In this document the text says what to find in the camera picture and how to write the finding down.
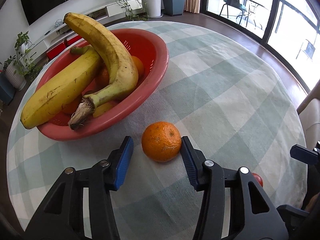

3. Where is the wrinkled mandarin orange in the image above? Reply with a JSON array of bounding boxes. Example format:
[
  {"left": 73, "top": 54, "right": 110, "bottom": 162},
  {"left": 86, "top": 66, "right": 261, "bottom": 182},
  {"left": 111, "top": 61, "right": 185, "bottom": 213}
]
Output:
[{"left": 141, "top": 121, "right": 182, "bottom": 163}]

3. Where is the large yellow banana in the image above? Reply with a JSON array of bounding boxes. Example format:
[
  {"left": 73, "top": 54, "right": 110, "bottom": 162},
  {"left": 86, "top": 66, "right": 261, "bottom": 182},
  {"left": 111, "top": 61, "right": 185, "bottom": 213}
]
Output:
[{"left": 21, "top": 46, "right": 101, "bottom": 129}]

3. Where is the spotted ripe banana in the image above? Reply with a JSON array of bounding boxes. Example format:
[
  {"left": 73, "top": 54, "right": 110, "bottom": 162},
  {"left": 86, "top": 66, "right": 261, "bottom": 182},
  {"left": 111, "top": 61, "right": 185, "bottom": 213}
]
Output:
[{"left": 68, "top": 25, "right": 139, "bottom": 130}]

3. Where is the smooth orange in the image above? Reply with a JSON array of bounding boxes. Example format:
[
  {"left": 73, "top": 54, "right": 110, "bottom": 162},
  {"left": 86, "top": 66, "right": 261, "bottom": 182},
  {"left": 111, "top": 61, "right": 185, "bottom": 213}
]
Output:
[{"left": 131, "top": 56, "right": 144, "bottom": 78}]

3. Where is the beige sofa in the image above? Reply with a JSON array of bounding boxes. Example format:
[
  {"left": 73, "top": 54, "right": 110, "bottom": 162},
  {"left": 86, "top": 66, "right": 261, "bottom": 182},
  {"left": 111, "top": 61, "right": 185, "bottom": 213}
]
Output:
[{"left": 297, "top": 81, "right": 320, "bottom": 150}]

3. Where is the checkered green white tablecloth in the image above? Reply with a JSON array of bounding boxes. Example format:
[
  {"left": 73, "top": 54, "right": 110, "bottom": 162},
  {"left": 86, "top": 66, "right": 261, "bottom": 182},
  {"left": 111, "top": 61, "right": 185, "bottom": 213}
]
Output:
[{"left": 7, "top": 21, "right": 307, "bottom": 239}]

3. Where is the red tomato in bowl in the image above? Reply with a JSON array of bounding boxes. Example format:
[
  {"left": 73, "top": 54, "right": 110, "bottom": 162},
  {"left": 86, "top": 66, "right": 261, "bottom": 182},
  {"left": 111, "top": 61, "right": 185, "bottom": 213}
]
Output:
[{"left": 62, "top": 95, "right": 82, "bottom": 115}]

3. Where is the small yellow-green fruit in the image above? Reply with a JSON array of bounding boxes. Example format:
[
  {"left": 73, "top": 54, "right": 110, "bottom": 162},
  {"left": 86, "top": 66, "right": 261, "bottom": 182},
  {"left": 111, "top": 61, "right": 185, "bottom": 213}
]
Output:
[{"left": 93, "top": 101, "right": 118, "bottom": 118}]

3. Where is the plant in dark blue pot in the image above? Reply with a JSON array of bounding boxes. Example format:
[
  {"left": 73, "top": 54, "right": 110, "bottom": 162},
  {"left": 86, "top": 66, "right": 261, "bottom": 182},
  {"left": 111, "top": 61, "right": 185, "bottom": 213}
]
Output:
[{"left": 0, "top": 72, "right": 16, "bottom": 105}]

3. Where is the orange in bowl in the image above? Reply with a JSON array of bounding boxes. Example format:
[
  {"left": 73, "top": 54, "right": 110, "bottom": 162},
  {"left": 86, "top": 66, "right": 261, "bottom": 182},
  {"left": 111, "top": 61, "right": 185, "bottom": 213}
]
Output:
[{"left": 95, "top": 66, "right": 110, "bottom": 89}]

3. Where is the plant in ribbed white pot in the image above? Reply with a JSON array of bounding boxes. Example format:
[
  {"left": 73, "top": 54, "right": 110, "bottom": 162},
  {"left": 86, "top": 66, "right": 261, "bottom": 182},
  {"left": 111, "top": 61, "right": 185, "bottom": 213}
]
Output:
[{"left": 1, "top": 56, "right": 27, "bottom": 91}]

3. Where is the vine plant on console end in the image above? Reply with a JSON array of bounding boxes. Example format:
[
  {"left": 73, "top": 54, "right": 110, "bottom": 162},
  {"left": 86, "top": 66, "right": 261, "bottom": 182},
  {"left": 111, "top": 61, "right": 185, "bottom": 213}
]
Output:
[{"left": 14, "top": 32, "right": 42, "bottom": 82}]

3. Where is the black balcony chair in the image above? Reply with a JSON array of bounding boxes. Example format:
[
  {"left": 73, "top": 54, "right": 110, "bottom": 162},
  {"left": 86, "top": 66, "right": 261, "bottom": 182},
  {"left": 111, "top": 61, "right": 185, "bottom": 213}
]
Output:
[{"left": 219, "top": 0, "right": 248, "bottom": 24}]

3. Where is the red storage box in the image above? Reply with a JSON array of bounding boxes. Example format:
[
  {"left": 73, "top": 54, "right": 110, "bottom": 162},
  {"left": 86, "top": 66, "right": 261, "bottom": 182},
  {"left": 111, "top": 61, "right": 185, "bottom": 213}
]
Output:
[
  {"left": 46, "top": 42, "right": 66, "bottom": 60},
  {"left": 64, "top": 34, "right": 82, "bottom": 47}
]

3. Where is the white tv console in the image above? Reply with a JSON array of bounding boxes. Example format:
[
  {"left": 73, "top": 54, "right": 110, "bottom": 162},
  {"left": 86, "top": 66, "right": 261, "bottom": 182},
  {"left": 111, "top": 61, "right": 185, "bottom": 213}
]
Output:
[{"left": 22, "top": 0, "right": 144, "bottom": 61}]

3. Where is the red plastic colander bowl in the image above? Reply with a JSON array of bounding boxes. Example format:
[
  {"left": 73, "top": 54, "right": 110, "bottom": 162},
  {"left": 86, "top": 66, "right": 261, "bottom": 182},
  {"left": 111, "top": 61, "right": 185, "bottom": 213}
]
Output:
[{"left": 37, "top": 28, "right": 169, "bottom": 141}]

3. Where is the trailing vine plant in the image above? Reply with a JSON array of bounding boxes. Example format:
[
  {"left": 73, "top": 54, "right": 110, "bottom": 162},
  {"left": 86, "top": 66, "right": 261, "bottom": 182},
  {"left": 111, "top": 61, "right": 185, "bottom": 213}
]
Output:
[{"left": 115, "top": 0, "right": 149, "bottom": 21}]

